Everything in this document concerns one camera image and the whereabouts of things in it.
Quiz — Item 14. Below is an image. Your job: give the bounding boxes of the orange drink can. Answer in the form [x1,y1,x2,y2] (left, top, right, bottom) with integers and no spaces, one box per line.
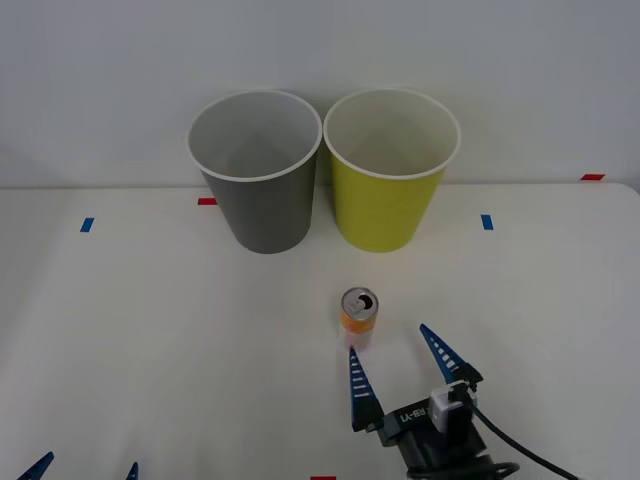
[340,286,380,352]

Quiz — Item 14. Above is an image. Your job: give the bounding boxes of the grey plastic waste bin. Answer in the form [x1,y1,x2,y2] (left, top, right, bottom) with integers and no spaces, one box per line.
[187,89,322,255]

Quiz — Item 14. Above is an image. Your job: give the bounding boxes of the yellow-green plastic waste bin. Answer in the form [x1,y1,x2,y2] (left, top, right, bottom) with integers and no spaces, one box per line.
[323,88,462,253]

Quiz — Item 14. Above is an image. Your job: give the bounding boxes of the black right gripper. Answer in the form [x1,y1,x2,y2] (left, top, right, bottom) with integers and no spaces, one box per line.
[349,323,490,469]

